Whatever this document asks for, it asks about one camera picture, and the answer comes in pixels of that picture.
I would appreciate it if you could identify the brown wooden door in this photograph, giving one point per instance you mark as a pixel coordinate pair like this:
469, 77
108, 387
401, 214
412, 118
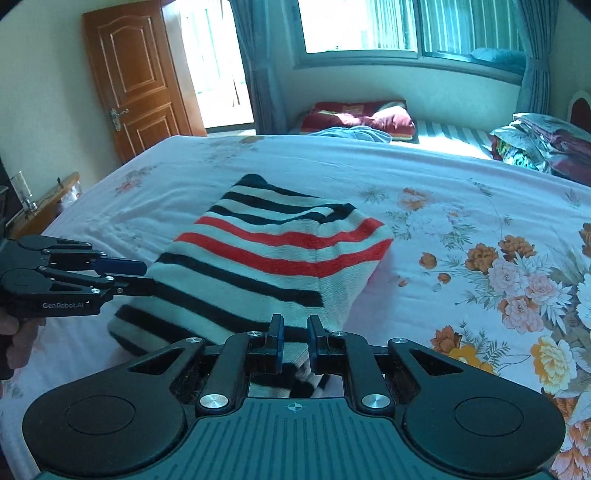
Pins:
138, 69

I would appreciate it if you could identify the light blue cloth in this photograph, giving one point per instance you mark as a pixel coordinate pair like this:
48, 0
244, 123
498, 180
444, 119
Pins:
355, 134

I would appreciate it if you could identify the blue curtain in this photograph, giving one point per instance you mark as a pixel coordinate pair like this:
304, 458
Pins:
535, 55
258, 64

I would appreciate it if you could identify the teal cloth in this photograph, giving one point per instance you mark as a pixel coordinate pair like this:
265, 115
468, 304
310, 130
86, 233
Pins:
501, 57

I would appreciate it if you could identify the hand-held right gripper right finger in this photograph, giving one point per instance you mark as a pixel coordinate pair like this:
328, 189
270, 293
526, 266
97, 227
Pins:
315, 346

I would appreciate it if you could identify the floral bed sheet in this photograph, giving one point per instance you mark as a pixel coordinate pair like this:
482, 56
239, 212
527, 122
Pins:
438, 161

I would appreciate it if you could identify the window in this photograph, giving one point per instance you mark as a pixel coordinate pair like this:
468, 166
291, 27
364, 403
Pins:
360, 23

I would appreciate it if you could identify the striped knit sweater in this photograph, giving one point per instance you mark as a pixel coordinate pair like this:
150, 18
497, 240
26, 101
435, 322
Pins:
277, 258

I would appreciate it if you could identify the wooden nightstand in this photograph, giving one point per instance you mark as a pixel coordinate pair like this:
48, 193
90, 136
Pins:
46, 207

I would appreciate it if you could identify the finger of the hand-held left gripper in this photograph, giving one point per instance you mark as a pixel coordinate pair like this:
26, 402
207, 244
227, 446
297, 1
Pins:
134, 285
120, 266

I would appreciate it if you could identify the person's left hand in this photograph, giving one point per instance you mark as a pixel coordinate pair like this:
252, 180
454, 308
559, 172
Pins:
25, 341

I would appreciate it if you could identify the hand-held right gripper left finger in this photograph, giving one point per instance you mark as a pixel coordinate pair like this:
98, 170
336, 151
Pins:
276, 346

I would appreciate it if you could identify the red scalloped headboard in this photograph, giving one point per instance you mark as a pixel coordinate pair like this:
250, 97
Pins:
582, 110

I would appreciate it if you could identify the striped mattress sheet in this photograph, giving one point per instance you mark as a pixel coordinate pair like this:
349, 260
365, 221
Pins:
443, 136

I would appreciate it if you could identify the red pillow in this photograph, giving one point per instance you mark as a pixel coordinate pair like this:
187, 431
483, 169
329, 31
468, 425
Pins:
397, 121

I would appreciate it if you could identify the clear drinking glass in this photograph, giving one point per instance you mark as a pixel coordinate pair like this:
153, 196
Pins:
21, 189

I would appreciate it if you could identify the stack of folded quilts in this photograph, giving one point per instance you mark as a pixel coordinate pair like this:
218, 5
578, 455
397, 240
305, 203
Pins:
563, 147

